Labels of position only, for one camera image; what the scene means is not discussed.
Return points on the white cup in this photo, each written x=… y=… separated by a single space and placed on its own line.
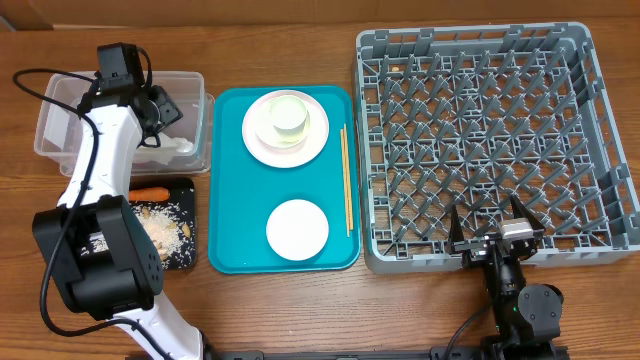
x=288 y=115

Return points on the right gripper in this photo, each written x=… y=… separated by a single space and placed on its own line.
x=474 y=251

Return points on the large white plate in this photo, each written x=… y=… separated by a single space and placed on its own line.
x=297 y=155

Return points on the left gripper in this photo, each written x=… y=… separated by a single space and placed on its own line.
x=169 y=110

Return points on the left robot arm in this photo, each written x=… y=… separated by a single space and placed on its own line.
x=102 y=268

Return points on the orange carrot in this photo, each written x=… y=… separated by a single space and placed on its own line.
x=150 y=194

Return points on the food scraps pile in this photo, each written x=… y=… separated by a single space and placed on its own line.
x=172 y=231

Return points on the white napkin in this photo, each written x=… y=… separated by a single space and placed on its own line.
x=169 y=148

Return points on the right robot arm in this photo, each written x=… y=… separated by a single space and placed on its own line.
x=527 y=316

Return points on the black plastic tray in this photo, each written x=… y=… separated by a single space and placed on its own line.
x=101 y=220

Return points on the teal plastic tray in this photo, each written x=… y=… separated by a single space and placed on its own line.
x=244 y=191

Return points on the clear plastic bin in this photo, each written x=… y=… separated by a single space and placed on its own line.
x=59 y=133

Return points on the grey dish rack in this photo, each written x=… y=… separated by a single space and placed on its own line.
x=462 y=119

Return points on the wooden chopstick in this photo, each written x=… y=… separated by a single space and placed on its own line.
x=344 y=185
x=349 y=180

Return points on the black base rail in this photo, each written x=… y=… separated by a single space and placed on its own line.
x=435 y=353

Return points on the green-rimmed white bowl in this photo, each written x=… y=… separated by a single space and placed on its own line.
x=267 y=134

